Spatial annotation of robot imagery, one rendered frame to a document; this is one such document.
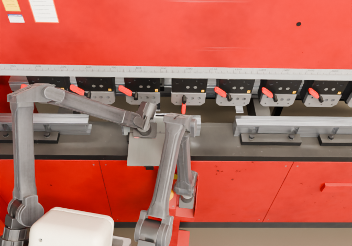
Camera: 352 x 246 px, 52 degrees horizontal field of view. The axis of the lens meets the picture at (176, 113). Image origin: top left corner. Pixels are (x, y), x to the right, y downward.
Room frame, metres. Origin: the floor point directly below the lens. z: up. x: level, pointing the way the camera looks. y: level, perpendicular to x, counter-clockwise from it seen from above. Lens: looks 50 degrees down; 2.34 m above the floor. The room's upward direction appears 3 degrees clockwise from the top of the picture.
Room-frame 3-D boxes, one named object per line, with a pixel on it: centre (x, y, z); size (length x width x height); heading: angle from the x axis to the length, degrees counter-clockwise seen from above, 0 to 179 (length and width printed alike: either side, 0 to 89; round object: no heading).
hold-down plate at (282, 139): (1.09, -0.48, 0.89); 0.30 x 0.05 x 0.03; 93
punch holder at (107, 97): (1.10, 0.35, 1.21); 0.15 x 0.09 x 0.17; 93
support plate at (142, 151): (0.96, 0.12, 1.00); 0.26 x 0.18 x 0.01; 3
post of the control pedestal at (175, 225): (0.82, -0.02, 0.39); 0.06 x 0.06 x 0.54; 86
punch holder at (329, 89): (1.15, -0.65, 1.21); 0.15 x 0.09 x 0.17; 93
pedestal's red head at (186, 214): (0.82, -0.02, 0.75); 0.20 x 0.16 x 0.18; 86
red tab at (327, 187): (1.01, -0.91, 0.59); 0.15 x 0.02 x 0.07; 93
